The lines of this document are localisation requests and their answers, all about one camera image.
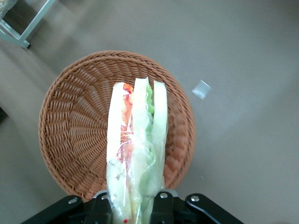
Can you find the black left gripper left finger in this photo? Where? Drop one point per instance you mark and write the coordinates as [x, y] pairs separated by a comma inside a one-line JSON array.
[[99, 210]]

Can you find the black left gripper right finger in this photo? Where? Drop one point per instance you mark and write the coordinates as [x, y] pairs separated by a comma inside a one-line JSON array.
[[163, 207]]

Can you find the plastic triangle sandwich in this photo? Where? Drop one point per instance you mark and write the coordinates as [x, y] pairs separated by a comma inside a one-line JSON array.
[[137, 140]]

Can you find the round brown wicker basket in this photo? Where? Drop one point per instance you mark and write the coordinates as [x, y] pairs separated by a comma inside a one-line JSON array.
[[74, 121]]

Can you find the small clear plastic scrap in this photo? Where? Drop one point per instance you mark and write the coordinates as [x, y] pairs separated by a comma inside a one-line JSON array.
[[201, 89]]

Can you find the clear wrapped bread pack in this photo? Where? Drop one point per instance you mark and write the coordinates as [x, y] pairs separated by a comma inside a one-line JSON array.
[[5, 7]]

